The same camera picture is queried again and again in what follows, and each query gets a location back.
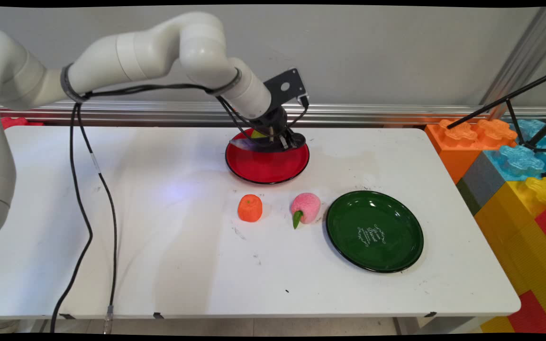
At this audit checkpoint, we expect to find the red round plate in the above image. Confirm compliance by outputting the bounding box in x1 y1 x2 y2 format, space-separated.
225 127 310 185

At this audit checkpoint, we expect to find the cable with metal connector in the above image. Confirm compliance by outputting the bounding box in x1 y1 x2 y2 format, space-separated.
75 83 310 335

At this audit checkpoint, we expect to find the plain black cable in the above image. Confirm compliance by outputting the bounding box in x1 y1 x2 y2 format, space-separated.
49 102 94 333

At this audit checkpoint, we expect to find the orange toy mandarin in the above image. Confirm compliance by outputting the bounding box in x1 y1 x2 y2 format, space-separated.
237 194 263 223

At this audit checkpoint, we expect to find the grey foam building block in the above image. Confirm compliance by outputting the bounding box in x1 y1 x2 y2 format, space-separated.
456 151 507 216

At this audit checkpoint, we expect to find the slanted aluminium post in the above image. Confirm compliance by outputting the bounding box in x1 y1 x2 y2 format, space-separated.
481 7 546 120

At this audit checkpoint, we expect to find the orange foam building block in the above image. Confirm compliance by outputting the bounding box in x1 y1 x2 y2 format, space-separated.
425 118 519 185

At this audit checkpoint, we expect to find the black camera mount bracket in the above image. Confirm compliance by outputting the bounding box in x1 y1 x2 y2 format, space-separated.
263 68 310 112

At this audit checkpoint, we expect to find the pink toy peach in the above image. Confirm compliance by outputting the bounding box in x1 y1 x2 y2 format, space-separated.
291 192 321 230

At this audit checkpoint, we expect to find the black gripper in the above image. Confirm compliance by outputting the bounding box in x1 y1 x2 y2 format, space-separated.
253 106 307 152

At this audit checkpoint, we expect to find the green round plate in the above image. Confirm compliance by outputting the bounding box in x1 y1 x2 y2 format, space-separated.
326 190 425 274

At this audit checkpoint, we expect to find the horizontal aluminium rail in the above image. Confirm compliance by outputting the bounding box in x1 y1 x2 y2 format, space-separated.
0 101 546 127

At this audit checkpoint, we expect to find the grey velcro arm strap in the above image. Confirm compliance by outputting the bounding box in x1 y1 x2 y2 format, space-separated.
60 63 88 104

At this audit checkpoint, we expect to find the black tripod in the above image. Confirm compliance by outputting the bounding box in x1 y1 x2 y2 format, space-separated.
446 67 546 154

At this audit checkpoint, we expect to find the blue foam building block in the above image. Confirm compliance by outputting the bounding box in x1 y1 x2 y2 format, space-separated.
483 118 546 181

